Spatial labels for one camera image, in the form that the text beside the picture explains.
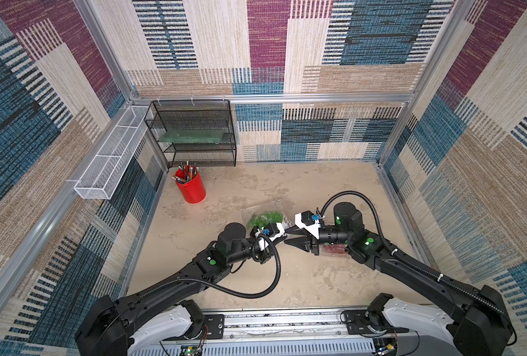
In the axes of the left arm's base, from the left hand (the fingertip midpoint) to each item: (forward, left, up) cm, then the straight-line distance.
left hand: (284, 235), depth 71 cm
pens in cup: (+35, +40, -8) cm, 54 cm away
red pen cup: (+29, +37, -8) cm, 48 cm away
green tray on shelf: (+45, +37, +5) cm, 58 cm away
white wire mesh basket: (+27, +73, -4) cm, 79 cm away
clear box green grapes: (+19, +7, -17) cm, 26 cm away
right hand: (0, -1, 0) cm, 2 cm away
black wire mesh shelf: (+57, +38, +8) cm, 69 cm away
